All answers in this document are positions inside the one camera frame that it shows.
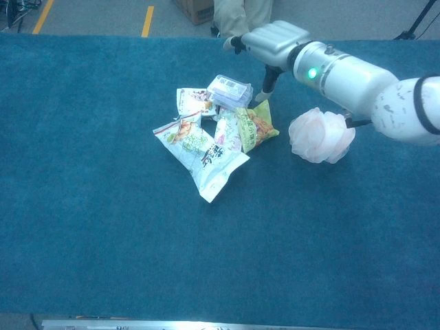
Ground large white snack bag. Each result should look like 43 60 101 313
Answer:
153 113 250 204

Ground clear plastic box purple contents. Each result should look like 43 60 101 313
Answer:
206 74 254 108

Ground brown cardboard box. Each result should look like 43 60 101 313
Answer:
171 0 215 26

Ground teal table cloth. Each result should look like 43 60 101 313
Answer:
0 32 440 330

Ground floral cardboard box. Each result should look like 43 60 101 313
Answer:
213 107 243 152

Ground aluminium frame rail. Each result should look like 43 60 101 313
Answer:
41 318 344 330

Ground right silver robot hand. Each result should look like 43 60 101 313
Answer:
222 19 314 103

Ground black tripod stand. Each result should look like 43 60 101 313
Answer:
394 0 440 41

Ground person in beige trousers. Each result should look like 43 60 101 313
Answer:
212 0 274 39

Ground small white snack packet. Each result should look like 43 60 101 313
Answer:
176 87 217 121

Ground pink mesh bath sponge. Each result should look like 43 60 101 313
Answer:
287 107 357 164

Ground black cable bundle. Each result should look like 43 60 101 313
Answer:
0 0 42 30

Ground yellow-green snack packet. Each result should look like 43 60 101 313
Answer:
235 99 280 154

